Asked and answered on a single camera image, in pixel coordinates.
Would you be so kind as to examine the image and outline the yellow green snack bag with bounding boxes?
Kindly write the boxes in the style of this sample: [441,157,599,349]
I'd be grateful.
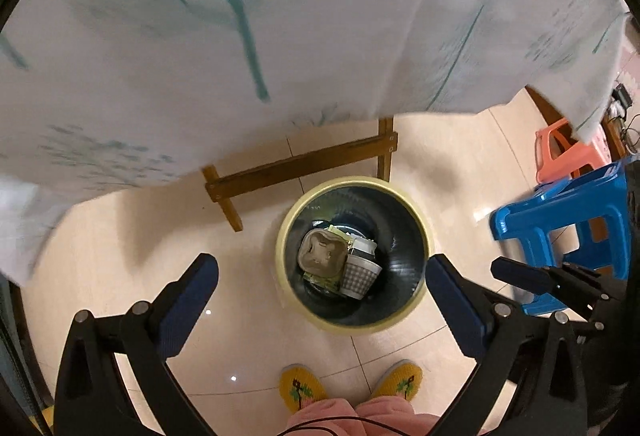
[298,226,358,294]

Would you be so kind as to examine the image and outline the yellow rim trash bin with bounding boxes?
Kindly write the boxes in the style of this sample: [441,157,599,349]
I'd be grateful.
[274,177,432,335]

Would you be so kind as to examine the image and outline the blue plastic stool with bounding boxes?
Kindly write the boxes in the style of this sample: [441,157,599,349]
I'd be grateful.
[489,157,634,317]

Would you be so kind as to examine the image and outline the right yellow slipper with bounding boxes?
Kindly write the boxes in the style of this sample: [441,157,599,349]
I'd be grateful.
[370,360,423,401]

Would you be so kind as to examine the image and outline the yellow slipper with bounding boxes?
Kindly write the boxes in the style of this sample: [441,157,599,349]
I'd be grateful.
[370,360,423,401]
[279,364,329,413]

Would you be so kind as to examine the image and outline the left yellow slipper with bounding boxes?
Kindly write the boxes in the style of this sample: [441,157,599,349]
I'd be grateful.
[279,364,329,413]

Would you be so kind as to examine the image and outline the tree print tablecloth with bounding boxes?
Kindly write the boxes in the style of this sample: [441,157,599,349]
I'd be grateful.
[1,0,631,285]

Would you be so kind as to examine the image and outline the wooden table leg frame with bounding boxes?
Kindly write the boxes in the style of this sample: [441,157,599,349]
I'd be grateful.
[201,117,398,232]

